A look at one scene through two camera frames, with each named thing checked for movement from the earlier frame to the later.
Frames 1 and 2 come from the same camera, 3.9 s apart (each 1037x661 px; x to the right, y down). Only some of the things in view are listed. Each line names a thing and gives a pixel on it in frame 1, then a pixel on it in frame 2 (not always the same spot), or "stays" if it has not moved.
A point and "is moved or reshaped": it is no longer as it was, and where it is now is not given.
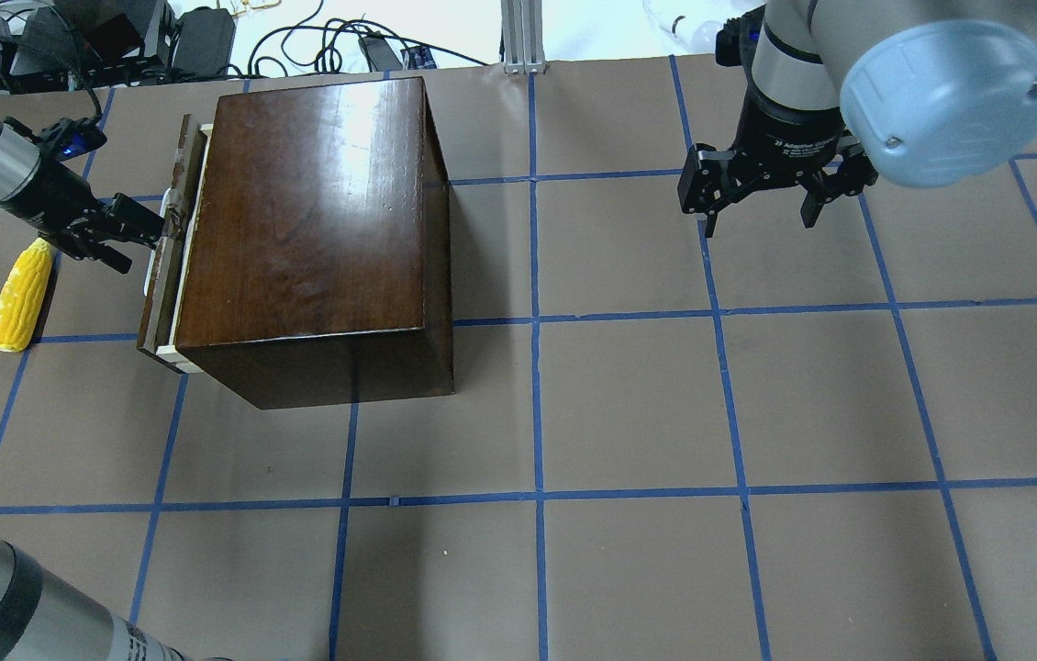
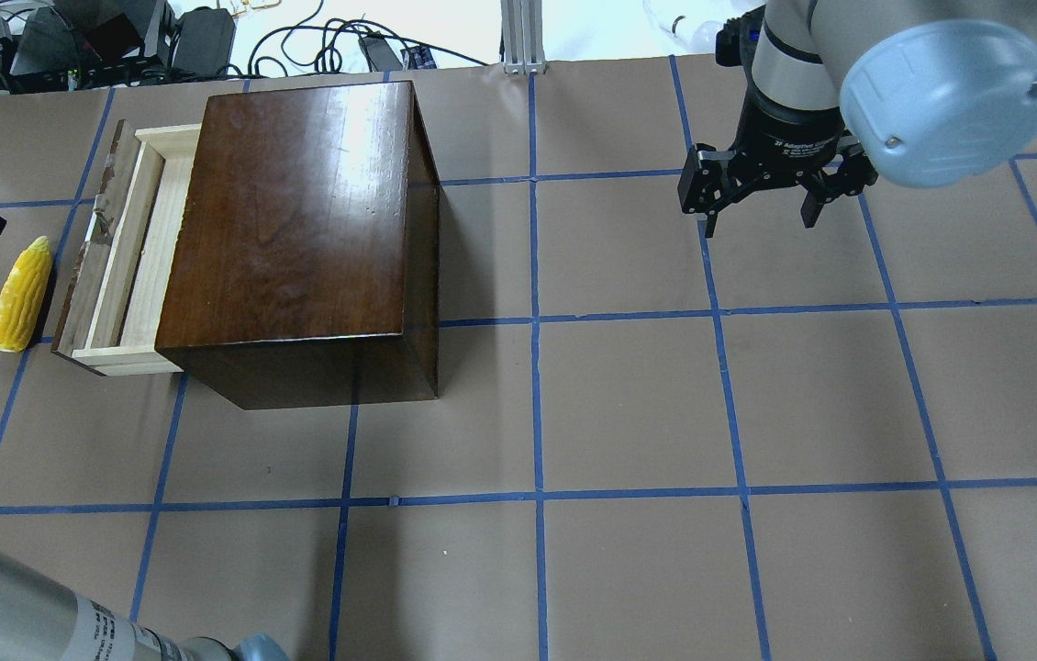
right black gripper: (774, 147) stays
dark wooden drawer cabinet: (318, 263) stays
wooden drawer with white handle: (167, 265) is moved or reshaped
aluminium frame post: (523, 50) stays
